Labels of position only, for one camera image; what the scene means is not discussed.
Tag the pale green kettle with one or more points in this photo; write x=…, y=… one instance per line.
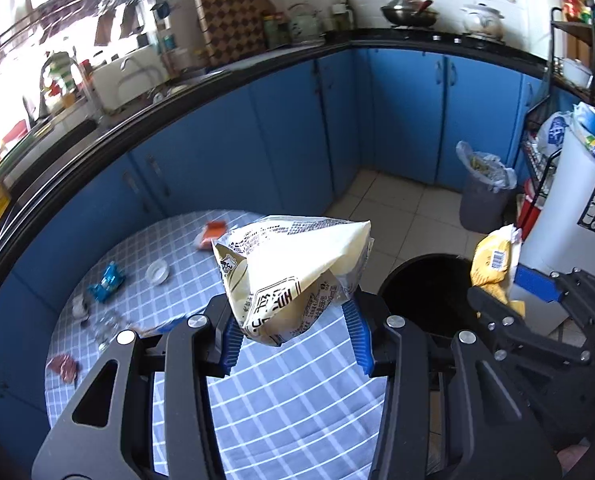
x=305, y=25

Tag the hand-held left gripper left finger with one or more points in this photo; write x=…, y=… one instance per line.
x=231, y=347

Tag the white plastic bin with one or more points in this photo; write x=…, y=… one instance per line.
x=562, y=210

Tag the clear plastic wrapper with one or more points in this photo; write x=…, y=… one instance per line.
x=105, y=327

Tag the red-brown snack packet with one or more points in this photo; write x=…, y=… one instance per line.
x=63, y=367

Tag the small white wrapper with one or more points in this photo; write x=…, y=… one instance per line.
x=80, y=307

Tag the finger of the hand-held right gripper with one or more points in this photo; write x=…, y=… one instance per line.
x=507, y=327
x=535, y=282

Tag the glass oil bottle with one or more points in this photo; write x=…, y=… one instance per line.
x=342, y=17

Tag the blue foil snack packet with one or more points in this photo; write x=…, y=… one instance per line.
x=105, y=284

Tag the yellow snack bag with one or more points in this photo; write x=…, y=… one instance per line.
x=492, y=260

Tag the row of hanging utensils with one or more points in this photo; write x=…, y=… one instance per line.
x=108, y=22

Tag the white ceramic pot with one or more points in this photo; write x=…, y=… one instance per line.
x=482, y=22

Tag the checkered wooden cutting board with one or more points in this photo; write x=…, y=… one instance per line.
x=230, y=22

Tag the white blue-print plastic bag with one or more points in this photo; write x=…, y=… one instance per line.
x=555, y=132

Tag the blue kitchen cabinets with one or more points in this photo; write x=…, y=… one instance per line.
x=257, y=135

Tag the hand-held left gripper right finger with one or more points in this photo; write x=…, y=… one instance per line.
x=358, y=337

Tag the red plastic container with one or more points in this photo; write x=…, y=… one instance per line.
x=530, y=210

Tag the white plastic container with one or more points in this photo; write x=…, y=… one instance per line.
x=127, y=80

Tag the cream snack bag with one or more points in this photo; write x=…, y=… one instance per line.
x=287, y=260

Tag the grey waste can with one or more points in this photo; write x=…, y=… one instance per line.
x=482, y=207

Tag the small white round lid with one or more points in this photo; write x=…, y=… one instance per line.
x=157, y=273

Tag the round checkered tablecloth table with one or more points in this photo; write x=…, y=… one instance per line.
x=287, y=410

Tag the black wok with lid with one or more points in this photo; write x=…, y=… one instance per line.
x=410, y=12

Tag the white cylindrical appliance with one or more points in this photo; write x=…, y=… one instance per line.
x=540, y=10

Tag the clear plastic liner bag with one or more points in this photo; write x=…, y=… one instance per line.
x=485, y=165

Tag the orange white melon-print packet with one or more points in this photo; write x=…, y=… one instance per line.
x=212, y=232

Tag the black round trash bin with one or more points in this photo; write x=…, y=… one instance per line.
x=427, y=290

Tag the green jar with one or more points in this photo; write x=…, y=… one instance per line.
x=276, y=32

